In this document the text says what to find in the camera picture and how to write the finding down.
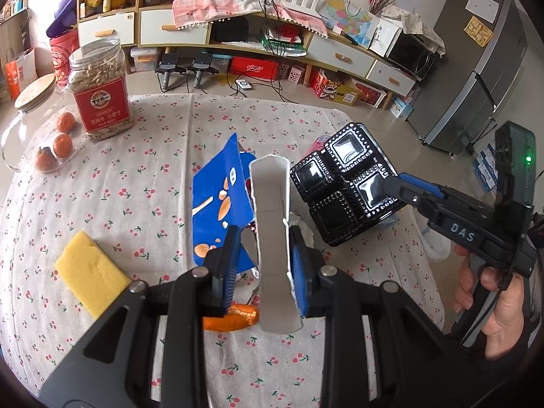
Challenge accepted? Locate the blue snack box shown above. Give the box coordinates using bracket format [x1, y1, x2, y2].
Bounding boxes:
[192, 134, 255, 265]

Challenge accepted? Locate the black plastic food tray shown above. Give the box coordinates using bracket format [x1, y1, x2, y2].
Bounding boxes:
[290, 122, 404, 247]

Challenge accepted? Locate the yellow sponge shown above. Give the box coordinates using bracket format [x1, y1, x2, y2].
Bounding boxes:
[54, 231, 131, 320]

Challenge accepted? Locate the person right hand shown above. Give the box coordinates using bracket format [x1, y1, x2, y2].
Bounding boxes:
[452, 243, 528, 361]

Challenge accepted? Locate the black microwave oven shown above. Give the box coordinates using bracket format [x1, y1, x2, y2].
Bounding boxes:
[369, 18, 439, 81]

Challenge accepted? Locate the cherry print tablecloth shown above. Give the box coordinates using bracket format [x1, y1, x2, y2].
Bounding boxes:
[0, 93, 445, 408]

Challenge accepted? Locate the grey refrigerator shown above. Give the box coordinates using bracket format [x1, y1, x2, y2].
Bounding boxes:
[408, 0, 527, 155]

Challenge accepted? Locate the red box under cabinet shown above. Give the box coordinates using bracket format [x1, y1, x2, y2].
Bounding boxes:
[231, 56, 278, 80]

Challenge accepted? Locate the colourful map poster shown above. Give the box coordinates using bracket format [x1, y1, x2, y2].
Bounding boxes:
[318, 0, 379, 49]

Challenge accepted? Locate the orange tangerine middle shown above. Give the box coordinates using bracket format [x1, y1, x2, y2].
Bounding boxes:
[53, 134, 74, 158]

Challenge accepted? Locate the orange tangerine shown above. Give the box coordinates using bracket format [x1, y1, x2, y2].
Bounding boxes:
[34, 147, 57, 172]
[56, 112, 77, 134]
[53, 134, 74, 158]

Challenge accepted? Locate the orange tangerine front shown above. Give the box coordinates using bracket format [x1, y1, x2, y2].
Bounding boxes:
[34, 147, 57, 172]

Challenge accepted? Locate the orange tangerine back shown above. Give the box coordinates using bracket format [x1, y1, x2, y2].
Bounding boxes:
[56, 112, 77, 134]

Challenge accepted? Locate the glass jar wooden lid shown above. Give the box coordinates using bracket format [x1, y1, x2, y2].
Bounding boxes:
[1, 73, 86, 172]

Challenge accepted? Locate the nut jar red label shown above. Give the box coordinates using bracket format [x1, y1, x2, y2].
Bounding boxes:
[68, 36, 134, 141]

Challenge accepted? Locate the wooden TV cabinet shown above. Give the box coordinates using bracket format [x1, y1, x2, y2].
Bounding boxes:
[78, 6, 416, 97]

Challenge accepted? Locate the pink cloth on cabinet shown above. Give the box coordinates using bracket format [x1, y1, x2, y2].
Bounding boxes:
[172, 0, 328, 38]

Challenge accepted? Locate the wooden shelf unit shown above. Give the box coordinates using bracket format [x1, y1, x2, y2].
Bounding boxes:
[76, 0, 176, 46]

